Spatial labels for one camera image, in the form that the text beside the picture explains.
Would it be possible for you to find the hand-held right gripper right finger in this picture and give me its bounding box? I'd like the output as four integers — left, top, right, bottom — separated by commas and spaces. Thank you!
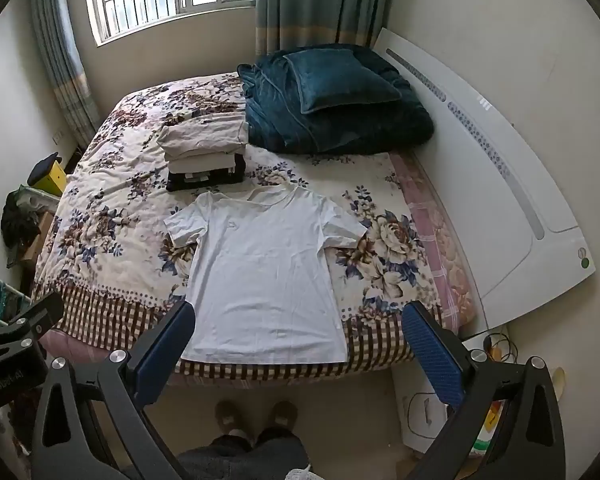
401, 301, 567, 480

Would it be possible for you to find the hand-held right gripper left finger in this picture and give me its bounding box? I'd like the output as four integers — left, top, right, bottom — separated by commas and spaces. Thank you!
30, 300, 197, 480

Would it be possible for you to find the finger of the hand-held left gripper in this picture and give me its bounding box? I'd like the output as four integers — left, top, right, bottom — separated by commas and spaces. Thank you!
0, 294, 65, 348

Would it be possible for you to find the white t-shirt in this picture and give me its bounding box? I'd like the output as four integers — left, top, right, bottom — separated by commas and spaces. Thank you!
163, 183, 368, 365

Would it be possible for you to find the green drying rack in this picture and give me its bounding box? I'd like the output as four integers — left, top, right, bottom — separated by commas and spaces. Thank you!
0, 260, 32, 328

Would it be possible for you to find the white floor box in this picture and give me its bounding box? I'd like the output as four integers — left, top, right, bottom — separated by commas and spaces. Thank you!
391, 361, 452, 455

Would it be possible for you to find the cardboard box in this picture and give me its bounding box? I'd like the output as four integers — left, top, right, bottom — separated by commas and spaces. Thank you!
21, 210, 57, 267

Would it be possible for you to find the colourful printed bag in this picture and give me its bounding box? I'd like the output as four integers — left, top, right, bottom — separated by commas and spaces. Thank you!
471, 399, 508, 462

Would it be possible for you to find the dark cloth heap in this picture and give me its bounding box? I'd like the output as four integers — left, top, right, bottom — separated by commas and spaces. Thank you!
0, 189, 42, 252

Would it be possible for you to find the brown slipper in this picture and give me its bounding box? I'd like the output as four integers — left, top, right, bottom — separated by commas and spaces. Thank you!
269, 400, 299, 432
214, 399, 252, 437

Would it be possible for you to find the pink patterned bedsheet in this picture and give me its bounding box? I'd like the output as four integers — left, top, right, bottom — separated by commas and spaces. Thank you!
390, 151, 477, 333

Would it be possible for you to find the yellow box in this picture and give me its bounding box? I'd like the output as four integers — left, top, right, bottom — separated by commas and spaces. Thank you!
34, 160, 67, 197

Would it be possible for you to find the floral bed blanket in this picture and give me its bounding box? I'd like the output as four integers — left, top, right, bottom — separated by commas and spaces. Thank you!
31, 72, 443, 378

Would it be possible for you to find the black folded garment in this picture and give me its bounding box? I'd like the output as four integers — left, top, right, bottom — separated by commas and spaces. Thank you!
166, 154, 247, 194

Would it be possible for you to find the cream folded garment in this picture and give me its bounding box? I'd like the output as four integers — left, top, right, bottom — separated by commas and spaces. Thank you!
167, 150, 241, 175

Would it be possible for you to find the white headboard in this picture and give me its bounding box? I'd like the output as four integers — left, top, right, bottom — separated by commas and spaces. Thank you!
372, 27, 597, 330

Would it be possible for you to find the beige folded garment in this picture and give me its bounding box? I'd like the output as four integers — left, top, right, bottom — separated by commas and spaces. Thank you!
157, 114, 251, 157

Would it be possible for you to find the teal plush blanket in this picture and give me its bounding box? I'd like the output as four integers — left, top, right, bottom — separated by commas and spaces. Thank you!
237, 45, 435, 155

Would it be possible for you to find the grey-green curtain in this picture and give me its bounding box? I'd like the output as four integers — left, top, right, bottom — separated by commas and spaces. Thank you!
26, 0, 102, 150
255, 0, 397, 59

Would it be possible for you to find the teal pillow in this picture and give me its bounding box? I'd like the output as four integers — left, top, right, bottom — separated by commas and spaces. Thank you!
283, 45, 403, 113

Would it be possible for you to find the orange cable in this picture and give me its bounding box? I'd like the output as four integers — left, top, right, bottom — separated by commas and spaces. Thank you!
481, 329, 517, 362

